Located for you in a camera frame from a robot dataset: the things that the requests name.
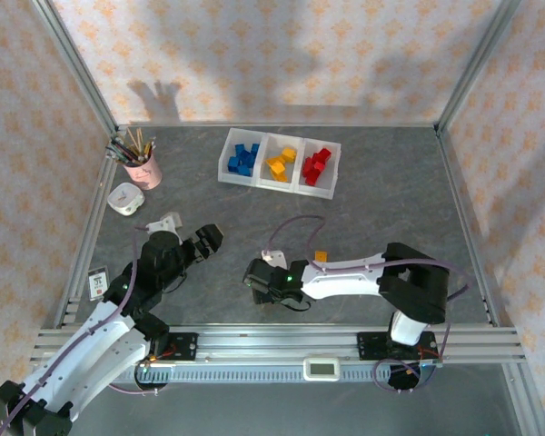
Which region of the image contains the white bin for red bricks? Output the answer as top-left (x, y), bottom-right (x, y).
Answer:
top-left (294, 140), bottom-right (343, 201)

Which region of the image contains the white bin for blue bricks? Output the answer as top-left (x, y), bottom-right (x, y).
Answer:
top-left (215, 127), bottom-right (269, 188)

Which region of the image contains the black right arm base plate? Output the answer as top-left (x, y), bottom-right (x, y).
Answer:
top-left (356, 331), bottom-right (437, 362)

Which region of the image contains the white digital display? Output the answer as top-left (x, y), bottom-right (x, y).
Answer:
top-left (302, 357), bottom-right (342, 382)

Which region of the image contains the aluminium frame post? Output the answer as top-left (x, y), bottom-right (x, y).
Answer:
top-left (30, 0), bottom-right (120, 134)
top-left (435, 0), bottom-right (523, 134)

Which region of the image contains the pink pencil cup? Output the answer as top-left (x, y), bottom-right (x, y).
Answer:
top-left (123, 152), bottom-right (164, 191)

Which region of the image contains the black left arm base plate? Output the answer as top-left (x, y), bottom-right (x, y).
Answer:
top-left (152, 332), bottom-right (199, 362)

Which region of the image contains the white pi card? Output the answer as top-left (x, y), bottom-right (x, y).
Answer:
top-left (88, 267), bottom-right (110, 302)

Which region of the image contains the aluminium mounting rail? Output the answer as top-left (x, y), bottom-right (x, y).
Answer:
top-left (31, 324), bottom-right (526, 364)

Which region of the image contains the white bin for yellow bricks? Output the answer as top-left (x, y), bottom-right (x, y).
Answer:
top-left (253, 134), bottom-right (308, 194)

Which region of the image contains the grey slotted cable duct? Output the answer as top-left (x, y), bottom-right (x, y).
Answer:
top-left (117, 362), bottom-right (414, 383)

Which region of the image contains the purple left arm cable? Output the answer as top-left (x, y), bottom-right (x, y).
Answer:
top-left (0, 224), bottom-right (160, 436)

